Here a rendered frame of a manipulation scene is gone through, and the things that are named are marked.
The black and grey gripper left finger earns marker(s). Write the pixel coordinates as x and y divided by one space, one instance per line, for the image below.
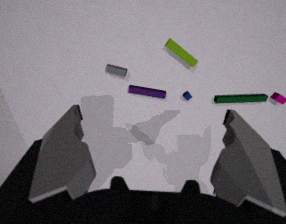
55 170

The purple rod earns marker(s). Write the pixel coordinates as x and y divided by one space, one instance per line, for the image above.
147 91

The small blue cube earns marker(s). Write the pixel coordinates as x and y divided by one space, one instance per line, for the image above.
187 95

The magenta block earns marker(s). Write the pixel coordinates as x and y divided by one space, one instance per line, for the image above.
279 98

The dark green rod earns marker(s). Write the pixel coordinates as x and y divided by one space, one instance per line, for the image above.
242 98

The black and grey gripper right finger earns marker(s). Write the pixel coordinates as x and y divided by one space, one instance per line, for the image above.
249 173

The lime green rod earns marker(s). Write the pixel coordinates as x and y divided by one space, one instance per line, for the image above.
181 52

